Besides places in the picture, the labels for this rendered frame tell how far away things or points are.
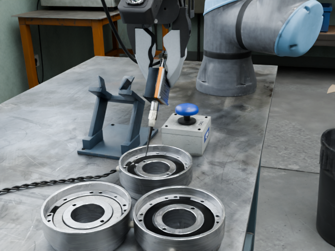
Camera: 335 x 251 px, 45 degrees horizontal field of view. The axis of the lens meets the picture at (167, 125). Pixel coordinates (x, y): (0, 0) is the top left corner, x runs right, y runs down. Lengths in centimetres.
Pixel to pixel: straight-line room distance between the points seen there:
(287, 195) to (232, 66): 125
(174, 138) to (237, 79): 33
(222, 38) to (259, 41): 10
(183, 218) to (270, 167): 188
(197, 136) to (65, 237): 29
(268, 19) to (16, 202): 59
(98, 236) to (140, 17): 27
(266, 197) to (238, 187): 149
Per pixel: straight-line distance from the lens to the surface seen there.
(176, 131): 66
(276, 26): 86
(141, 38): 62
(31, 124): 85
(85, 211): 52
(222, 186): 59
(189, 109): 67
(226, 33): 93
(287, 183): 222
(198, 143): 66
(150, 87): 60
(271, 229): 187
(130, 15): 52
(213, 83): 96
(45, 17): 267
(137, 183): 54
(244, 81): 98
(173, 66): 61
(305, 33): 88
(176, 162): 59
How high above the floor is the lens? 111
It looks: 23 degrees down
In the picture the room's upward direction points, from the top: 1 degrees counter-clockwise
